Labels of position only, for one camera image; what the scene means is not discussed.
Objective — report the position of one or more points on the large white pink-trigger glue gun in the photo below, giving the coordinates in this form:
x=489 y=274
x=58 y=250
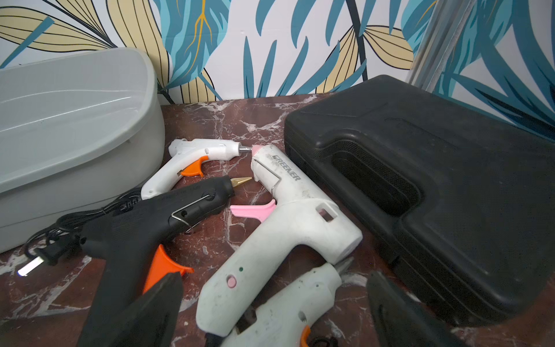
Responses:
x=300 y=213

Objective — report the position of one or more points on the grey plastic storage box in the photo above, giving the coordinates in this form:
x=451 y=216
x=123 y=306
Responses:
x=76 y=132

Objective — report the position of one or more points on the black orange-trigger glue gun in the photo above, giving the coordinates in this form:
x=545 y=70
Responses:
x=130 y=243

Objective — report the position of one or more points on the black plastic tool case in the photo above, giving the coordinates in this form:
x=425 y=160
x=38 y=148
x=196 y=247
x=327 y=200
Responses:
x=461 y=205

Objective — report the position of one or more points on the small white orange-trigger glue gun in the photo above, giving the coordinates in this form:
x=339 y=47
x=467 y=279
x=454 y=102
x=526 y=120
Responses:
x=186 y=159

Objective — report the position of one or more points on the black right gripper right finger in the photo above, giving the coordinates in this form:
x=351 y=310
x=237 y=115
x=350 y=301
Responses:
x=400 y=321

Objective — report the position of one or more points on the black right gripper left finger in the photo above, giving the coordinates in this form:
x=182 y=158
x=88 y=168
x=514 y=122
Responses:
x=151 y=319

